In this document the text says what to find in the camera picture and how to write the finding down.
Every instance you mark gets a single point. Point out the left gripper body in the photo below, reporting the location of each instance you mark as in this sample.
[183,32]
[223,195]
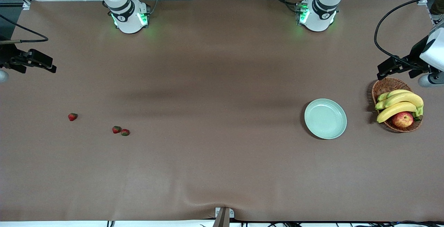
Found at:
[415,57]

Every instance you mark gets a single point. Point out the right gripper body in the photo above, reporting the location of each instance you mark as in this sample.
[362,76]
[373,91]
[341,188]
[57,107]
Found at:
[7,56]

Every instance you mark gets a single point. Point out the red strawberry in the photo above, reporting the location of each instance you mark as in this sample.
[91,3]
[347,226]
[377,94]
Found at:
[125,132]
[116,129]
[72,117]

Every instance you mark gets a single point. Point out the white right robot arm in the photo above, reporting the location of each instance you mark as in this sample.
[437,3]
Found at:
[128,18]

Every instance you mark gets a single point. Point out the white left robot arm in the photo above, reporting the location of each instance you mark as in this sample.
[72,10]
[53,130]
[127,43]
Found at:
[319,15]

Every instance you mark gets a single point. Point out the pale green plate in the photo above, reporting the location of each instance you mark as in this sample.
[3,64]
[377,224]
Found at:
[326,119]

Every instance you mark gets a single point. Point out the brown wicker basket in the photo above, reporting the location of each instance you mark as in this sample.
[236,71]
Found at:
[385,86]

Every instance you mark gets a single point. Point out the small greenish yellow banana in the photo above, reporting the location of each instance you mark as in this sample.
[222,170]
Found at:
[395,93]

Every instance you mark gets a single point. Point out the white sneaker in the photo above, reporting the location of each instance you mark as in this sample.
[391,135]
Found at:
[437,18]

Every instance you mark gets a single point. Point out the red apple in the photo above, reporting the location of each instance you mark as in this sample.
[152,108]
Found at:
[402,119]

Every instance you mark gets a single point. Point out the brown table cloth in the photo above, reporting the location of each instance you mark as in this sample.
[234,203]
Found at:
[208,171]

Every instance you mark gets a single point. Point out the brown metal bar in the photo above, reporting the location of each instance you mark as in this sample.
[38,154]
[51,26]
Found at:
[222,220]

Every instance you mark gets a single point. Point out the silver corner bracket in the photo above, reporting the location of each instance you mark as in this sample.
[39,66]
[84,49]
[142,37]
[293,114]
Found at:
[422,1]
[26,5]

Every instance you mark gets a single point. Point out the silver metal bracket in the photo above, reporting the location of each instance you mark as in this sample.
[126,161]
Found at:
[231,213]

